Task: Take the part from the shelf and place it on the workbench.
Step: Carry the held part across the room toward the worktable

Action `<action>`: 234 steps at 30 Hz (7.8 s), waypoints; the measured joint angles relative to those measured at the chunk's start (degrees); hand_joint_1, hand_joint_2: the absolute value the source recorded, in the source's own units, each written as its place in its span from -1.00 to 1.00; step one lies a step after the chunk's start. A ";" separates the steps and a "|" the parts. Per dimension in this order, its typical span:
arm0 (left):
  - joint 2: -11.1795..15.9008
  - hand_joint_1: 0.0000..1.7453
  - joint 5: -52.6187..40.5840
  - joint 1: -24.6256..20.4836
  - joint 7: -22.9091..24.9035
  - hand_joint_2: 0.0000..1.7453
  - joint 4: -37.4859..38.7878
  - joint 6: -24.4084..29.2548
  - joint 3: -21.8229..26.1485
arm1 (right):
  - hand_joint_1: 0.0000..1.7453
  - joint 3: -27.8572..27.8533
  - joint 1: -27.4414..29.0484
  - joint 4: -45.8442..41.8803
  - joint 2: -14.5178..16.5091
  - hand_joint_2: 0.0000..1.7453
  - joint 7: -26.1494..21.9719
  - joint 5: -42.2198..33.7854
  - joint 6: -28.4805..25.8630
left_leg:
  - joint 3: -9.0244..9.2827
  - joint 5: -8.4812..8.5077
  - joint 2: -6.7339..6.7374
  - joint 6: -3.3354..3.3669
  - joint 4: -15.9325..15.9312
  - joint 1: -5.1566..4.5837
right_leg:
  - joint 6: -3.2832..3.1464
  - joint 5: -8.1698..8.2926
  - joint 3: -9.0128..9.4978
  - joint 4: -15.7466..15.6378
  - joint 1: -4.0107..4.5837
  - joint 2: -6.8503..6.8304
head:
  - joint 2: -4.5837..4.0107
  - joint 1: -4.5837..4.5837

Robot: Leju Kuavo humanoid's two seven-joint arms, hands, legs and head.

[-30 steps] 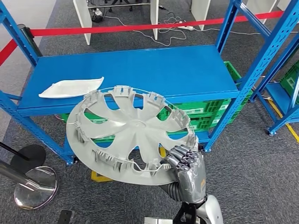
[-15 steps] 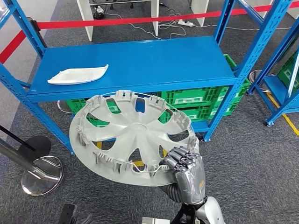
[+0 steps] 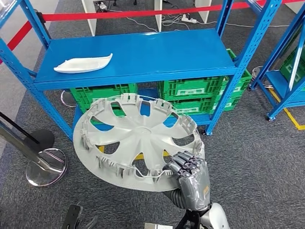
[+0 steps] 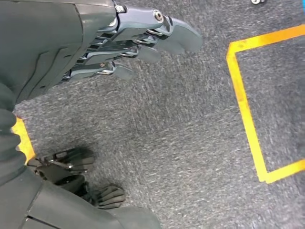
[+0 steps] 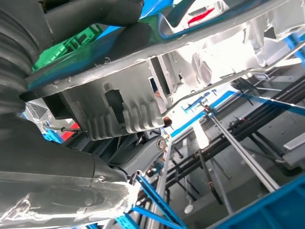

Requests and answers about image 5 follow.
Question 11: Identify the metal ceiling rail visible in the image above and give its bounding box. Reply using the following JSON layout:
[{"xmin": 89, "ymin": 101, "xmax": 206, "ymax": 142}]
[{"xmin": 206, "ymin": 107, "xmax": 281, "ymax": 193}]

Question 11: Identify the bright ceiling light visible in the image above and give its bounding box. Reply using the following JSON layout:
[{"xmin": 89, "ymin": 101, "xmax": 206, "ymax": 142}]
[{"xmin": 193, "ymin": 121, "xmax": 210, "ymax": 150}]

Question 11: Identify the blue metal shelf rack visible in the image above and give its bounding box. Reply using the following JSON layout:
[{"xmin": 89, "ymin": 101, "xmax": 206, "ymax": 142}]
[{"xmin": 41, "ymin": 0, "xmax": 305, "ymax": 229}]

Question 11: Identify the green plastic crate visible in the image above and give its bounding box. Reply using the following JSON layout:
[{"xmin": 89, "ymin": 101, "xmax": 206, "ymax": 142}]
[{"xmin": 32, "ymin": 23, "xmax": 103, "ymax": 72}]

